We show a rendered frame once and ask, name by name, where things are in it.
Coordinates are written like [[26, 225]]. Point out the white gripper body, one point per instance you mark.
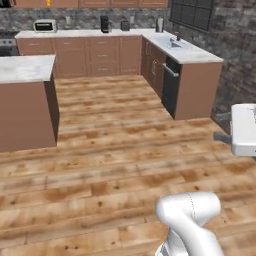
[[244, 130]]

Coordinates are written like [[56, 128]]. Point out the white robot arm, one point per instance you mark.
[[188, 220]]

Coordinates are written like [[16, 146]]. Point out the brown island counter cabinet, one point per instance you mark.
[[23, 106]]

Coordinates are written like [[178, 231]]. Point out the brown sink cupboard run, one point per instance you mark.
[[196, 90]]

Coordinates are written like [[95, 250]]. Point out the black dishwasher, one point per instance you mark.
[[170, 85]]

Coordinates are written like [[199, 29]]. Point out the steel sink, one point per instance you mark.
[[174, 43]]

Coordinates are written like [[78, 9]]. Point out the dark sink tap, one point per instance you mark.
[[178, 36]]

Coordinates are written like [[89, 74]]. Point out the dark framed window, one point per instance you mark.
[[191, 13]]

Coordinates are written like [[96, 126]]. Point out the black coffee machine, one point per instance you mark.
[[105, 24]]

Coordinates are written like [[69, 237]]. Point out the brown base cupboard run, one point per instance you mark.
[[80, 56]]

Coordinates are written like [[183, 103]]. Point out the white toaster oven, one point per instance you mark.
[[45, 26]]

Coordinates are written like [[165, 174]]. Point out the yellow object in cupboard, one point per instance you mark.
[[48, 2]]

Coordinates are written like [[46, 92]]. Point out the steel stove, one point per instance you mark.
[[7, 45]]

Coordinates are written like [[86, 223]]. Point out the grey wall socket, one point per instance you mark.
[[132, 19]]

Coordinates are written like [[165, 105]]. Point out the brown wall cupboard run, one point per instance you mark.
[[100, 3]]

